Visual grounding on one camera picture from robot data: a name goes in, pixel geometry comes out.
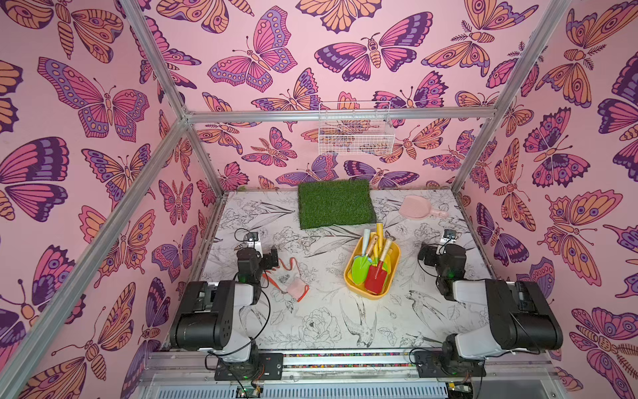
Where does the red shovel wooden handle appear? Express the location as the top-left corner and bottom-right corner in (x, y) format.
(364, 238), (394, 295)

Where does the green trowel wooden handle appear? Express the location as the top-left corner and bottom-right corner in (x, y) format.
(351, 235), (378, 285)

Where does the yellow plastic storage box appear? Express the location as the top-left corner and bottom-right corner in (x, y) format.
(343, 233), (401, 300)

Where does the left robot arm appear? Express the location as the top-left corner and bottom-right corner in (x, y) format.
(169, 248), (278, 368)

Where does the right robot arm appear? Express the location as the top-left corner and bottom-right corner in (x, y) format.
(417, 244), (563, 362)

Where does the red white garden glove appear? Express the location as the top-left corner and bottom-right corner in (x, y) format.
(266, 257), (310, 303)

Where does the pink plastic dustpan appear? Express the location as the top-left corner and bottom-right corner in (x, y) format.
(399, 195), (449, 220)

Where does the artificial grass mat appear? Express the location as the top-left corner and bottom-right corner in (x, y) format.
(297, 180), (377, 229)

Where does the blue trowel white handle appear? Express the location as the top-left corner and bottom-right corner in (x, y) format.
(362, 229), (372, 252)

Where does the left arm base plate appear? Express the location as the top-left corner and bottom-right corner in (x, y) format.
(214, 352), (283, 382)

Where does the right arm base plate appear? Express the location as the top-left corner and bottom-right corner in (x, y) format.
(408, 348), (486, 378)

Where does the white wire basket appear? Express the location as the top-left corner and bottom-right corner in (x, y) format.
(317, 108), (395, 156)

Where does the aluminium frame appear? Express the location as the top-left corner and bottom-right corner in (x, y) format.
(1, 1), (570, 398)

